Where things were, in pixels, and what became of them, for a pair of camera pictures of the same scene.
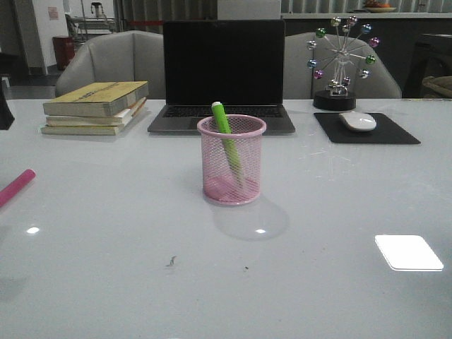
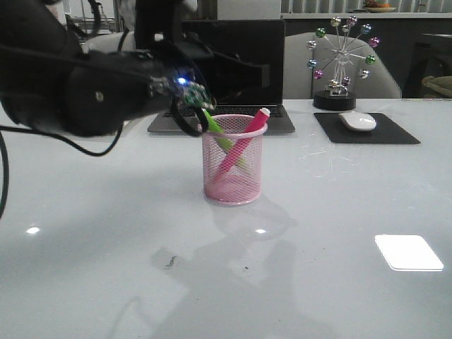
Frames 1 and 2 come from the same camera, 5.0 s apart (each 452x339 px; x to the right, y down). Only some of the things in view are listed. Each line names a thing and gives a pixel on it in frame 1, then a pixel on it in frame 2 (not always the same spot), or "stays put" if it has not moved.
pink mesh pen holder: [232, 161] stays put
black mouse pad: [385, 132] stays put
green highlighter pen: [225, 131] to [214, 127]
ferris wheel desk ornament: [338, 65] stays put
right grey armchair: [335, 63] stays put
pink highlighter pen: [16, 185] to [253, 131]
